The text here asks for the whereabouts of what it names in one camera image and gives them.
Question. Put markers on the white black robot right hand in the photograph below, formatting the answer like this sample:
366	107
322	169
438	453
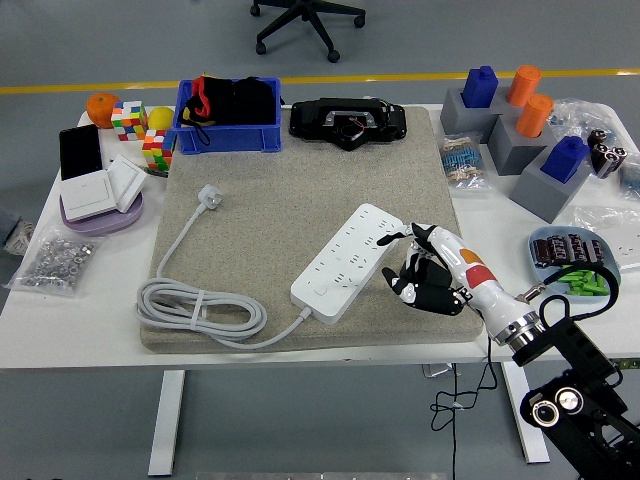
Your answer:
475	280

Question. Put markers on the black plug adapter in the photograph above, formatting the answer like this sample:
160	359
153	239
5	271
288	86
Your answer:
439	275

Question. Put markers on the white power strip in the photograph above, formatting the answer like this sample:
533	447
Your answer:
345	260

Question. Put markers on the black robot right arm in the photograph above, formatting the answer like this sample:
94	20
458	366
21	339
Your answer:
585	350

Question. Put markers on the light blue plate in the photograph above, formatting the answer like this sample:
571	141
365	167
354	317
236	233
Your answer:
539	276

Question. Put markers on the grey peg holder block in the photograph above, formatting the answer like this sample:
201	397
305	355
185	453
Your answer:
540	195
457	120
510	155

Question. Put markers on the green plastic pieces pile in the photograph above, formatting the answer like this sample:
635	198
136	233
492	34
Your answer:
582	286

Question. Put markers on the bag of resistors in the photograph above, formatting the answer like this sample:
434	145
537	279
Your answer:
462	160

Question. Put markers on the blue square peg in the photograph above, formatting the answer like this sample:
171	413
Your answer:
565	160
480	87

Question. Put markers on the clear bag with white part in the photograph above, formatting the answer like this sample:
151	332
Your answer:
615	220

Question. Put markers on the black table control panel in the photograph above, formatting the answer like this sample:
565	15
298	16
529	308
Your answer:
627	364

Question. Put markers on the orange cylinder peg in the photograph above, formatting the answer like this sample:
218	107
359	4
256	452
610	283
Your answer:
523	85
534	116

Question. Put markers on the white table leg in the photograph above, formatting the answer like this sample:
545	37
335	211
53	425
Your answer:
532	450
167	425

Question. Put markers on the black capacitor bundle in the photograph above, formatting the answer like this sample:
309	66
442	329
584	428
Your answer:
607	155

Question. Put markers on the clear bag of blue parts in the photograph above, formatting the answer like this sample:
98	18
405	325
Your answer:
631	177
580	115

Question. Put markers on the grey-brown mat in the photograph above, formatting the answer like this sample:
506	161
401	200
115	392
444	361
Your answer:
280	200

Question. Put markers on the black electronic device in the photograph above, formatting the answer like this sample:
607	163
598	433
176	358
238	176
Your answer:
310	117

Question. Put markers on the black fabric bundle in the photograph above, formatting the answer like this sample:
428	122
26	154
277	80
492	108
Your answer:
255	102

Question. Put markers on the blue plastic bin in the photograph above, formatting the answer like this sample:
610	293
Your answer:
225	140

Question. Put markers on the black office chair base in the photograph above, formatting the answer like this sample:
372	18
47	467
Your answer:
308	7

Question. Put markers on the colourful puzzle cube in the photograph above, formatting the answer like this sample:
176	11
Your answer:
129	120
157	150

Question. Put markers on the yellow lemon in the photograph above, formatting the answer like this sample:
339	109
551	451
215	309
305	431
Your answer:
161	117

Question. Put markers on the purple tray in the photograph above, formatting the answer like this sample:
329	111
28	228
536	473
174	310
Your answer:
100	226

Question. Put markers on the orange fruit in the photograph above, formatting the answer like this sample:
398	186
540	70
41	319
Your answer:
100	110

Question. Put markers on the black smartphone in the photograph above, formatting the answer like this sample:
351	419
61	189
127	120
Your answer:
80	150

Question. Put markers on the bag of metal nuts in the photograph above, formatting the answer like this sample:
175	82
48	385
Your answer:
55	260

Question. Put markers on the small metal bracket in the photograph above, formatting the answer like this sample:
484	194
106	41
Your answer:
435	371

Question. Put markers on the white wall switch panel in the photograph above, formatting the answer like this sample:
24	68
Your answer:
127	180
87	195

